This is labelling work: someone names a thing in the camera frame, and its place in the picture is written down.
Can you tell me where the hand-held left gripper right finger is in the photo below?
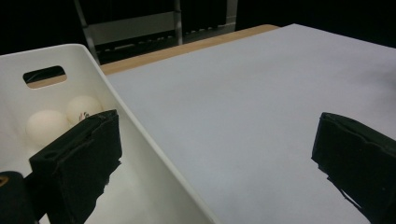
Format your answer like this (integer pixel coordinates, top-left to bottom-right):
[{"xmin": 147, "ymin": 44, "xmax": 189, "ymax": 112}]
[{"xmin": 311, "ymin": 111, "xmax": 396, "ymax": 224}]

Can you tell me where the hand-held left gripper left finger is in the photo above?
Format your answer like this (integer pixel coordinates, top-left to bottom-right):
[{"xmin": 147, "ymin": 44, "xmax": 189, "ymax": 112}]
[{"xmin": 28, "ymin": 108, "xmax": 123, "ymax": 224}]

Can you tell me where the white ping-pong ball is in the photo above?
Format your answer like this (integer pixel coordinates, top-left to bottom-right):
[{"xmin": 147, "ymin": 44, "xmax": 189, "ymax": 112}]
[
  {"xmin": 65, "ymin": 94, "xmax": 104, "ymax": 125},
  {"xmin": 25, "ymin": 109, "xmax": 71, "ymax": 147}
]

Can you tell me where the white plastic bin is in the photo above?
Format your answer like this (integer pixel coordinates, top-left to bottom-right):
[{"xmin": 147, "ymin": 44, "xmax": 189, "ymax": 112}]
[{"xmin": 0, "ymin": 43, "xmax": 220, "ymax": 224}]

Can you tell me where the white table mat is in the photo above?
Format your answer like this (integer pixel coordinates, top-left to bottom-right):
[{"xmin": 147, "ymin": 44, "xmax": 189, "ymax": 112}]
[{"xmin": 106, "ymin": 23, "xmax": 396, "ymax": 224}]

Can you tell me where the grey metal stand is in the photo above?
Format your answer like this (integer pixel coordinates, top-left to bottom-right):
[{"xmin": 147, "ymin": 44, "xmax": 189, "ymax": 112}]
[{"xmin": 73, "ymin": 0, "xmax": 239, "ymax": 64}]

